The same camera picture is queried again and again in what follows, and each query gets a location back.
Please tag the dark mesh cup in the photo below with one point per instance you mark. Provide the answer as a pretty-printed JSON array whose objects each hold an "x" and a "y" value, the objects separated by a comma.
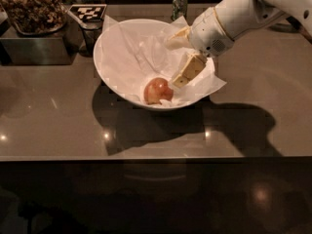
[{"x": 91, "y": 32}]

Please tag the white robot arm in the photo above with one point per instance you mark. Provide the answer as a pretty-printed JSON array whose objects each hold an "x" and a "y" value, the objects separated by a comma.
[{"x": 238, "y": 17}]

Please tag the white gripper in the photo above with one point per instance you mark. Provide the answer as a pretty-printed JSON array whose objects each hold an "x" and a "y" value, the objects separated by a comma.
[{"x": 208, "y": 36}]

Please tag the tray of brown snacks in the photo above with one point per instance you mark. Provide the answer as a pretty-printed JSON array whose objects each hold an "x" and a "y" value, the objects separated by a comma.
[{"x": 35, "y": 17}]

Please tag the red apple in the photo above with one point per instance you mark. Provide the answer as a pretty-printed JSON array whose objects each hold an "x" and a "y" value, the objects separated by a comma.
[{"x": 156, "y": 90}]

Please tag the white paper liner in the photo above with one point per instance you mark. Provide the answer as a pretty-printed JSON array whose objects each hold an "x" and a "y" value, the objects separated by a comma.
[{"x": 136, "y": 52}]

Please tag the green soda can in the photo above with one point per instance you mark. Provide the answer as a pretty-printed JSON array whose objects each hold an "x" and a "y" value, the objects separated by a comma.
[{"x": 179, "y": 9}]

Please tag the steel box stand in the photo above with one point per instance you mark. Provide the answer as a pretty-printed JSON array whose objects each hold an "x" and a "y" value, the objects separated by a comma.
[{"x": 59, "y": 48}]

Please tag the white bowl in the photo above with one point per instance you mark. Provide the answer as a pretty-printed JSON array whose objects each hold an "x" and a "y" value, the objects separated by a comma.
[{"x": 107, "y": 69}]

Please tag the black white marker tag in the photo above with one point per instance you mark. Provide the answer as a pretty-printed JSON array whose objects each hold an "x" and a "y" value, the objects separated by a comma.
[{"x": 88, "y": 12}]

